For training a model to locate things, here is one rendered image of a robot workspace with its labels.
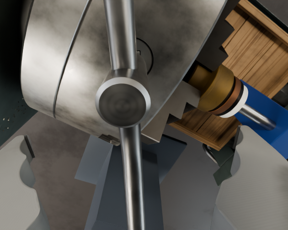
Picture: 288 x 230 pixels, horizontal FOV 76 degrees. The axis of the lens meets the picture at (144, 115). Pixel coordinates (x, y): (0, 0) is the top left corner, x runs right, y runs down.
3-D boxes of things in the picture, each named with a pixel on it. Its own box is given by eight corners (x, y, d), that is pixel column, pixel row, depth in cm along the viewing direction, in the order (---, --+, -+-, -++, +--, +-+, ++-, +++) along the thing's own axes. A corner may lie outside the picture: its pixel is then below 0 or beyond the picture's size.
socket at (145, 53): (113, 36, 17) (108, 39, 14) (150, 34, 17) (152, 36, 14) (117, 72, 18) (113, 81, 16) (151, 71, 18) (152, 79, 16)
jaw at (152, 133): (131, 68, 30) (99, 134, 26) (142, 52, 26) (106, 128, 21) (185, 100, 33) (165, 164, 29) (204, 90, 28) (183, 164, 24)
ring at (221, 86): (173, 106, 29) (218, 130, 31) (213, 53, 25) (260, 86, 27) (167, 85, 37) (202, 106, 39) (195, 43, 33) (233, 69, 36)
